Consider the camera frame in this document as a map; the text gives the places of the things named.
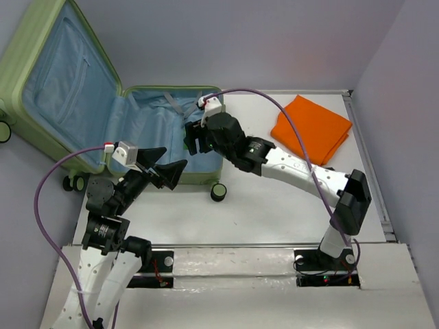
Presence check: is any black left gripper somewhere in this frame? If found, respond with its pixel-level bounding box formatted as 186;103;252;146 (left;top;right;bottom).
115;145;188;213

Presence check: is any orange cloth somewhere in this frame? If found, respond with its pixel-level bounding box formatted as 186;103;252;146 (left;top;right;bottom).
270;95;352;166

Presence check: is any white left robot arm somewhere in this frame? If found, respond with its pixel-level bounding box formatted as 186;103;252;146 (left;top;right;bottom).
34;141;187;328

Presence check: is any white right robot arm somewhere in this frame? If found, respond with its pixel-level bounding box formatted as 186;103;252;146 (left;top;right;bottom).
184;112;372;269

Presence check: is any green hard-shell suitcase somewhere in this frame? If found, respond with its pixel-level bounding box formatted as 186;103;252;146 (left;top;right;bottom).
1;1;227;202

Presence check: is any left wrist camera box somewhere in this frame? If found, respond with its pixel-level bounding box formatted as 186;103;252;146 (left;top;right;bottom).
112;141;139;170

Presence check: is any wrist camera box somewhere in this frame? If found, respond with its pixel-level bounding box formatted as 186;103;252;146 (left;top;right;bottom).
112;141;139;170
197;94;223;127

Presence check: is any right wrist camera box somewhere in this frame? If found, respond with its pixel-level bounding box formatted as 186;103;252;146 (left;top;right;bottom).
197;94;223;127

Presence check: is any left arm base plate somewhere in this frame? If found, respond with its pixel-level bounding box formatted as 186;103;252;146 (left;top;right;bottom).
128;249;174;289

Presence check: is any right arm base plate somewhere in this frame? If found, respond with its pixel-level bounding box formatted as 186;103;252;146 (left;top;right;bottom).
293;249;360;288

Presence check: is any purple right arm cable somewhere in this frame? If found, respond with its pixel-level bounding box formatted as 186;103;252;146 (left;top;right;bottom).
202;88;361;284

